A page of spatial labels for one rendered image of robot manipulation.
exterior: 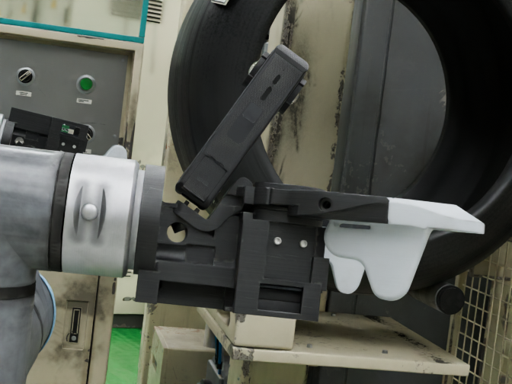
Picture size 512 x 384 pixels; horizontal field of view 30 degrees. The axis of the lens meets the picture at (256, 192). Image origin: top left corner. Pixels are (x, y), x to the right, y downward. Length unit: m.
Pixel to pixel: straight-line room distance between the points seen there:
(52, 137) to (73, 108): 0.60
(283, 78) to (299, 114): 1.16
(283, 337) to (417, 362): 0.21
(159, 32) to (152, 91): 0.32
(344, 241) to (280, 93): 0.10
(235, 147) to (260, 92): 0.04
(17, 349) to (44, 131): 0.82
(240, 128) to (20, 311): 0.17
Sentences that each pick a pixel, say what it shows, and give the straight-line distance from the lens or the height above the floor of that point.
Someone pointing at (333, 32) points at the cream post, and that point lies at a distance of 1.78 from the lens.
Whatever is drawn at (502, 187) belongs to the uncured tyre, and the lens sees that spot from 1.44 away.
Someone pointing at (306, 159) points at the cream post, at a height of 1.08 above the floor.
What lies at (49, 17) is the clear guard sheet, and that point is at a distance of 1.97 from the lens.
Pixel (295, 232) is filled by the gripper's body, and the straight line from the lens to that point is 0.58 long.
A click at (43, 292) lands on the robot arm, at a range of 0.74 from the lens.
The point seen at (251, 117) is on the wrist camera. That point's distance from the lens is 0.59.
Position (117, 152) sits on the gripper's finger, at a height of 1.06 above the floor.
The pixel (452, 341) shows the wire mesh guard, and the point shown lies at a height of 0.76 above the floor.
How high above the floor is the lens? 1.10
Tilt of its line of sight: 3 degrees down
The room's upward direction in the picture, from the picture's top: 7 degrees clockwise
